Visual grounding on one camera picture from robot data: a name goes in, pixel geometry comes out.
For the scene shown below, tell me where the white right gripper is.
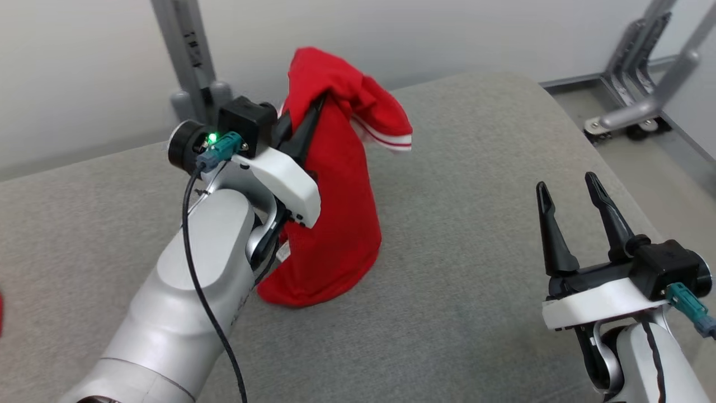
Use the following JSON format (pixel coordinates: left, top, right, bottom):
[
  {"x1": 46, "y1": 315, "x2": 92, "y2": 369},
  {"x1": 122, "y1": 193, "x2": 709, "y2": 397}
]
[{"x1": 535, "y1": 171, "x2": 670, "y2": 393}]

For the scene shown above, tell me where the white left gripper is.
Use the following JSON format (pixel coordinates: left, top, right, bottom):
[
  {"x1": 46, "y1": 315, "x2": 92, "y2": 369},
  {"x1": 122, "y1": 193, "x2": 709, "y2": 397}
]
[{"x1": 168, "y1": 92, "x2": 328, "y2": 229}]

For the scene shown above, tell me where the red basketball jersey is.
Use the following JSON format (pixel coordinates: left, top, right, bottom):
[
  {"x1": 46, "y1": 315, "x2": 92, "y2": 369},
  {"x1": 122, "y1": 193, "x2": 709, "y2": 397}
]
[{"x1": 256, "y1": 46, "x2": 413, "y2": 308}]

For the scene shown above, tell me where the grey fabric upholstered surface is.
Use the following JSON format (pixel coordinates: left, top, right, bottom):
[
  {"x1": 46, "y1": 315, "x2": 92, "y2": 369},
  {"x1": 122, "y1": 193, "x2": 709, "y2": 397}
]
[{"x1": 0, "y1": 70, "x2": 716, "y2": 403}]

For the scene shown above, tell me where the teal left cable connector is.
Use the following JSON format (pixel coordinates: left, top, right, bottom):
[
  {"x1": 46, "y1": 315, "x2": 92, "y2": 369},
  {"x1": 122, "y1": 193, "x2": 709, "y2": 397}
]
[{"x1": 195, "y1": 132, "x2": 244, "y2": 173}]

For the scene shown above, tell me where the teal cable connector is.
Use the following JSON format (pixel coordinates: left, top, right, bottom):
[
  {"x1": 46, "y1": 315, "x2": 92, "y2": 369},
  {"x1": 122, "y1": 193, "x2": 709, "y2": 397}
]
[
  {"x1": 195, "y1": 132, "x2": 244, "y2": 173},
  {"x1": 665, "y1": 282, "x2": 716, "y2": 340}
]

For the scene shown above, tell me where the grey baseboard rail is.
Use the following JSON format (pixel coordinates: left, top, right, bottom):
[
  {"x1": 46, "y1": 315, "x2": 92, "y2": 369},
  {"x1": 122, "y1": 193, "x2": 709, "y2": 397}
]
[{"x1": 540, "y1": 55, "x2": 716, "y2": 198}]

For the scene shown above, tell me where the teal right cable connector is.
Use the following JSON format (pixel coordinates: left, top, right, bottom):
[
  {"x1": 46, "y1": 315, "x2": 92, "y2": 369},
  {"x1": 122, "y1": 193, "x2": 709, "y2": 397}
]
[{"x1": 665, "y1": 282, "x2": 716, "y2": 340}]

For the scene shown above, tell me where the grey metal frame post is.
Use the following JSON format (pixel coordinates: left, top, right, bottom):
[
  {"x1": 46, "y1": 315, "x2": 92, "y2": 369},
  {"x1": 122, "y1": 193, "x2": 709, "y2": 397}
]
[{"x1": 150, "y1": 0, "x2": 233, "y2": 121}]

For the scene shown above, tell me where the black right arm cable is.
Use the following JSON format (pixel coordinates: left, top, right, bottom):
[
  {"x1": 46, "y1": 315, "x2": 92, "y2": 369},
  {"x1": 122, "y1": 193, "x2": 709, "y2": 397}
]
[{"x1": 642, "y1": 321, "x2": 667, "y2": 403}]

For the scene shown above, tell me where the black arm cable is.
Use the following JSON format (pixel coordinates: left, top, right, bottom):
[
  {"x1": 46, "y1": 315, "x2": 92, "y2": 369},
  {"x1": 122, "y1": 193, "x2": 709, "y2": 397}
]
[
  {"x1": 182, "y1": 162, "x2": 249, "y2": 403},
  {"x1": 642, "y1": 321, "x2": 667, "y2": 403}
]

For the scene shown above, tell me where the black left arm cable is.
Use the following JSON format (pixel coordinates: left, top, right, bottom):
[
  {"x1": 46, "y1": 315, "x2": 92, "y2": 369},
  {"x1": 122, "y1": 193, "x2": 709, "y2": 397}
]
[{"x1": 182, "y1": 162, "x2": 249, "y2": 403}]

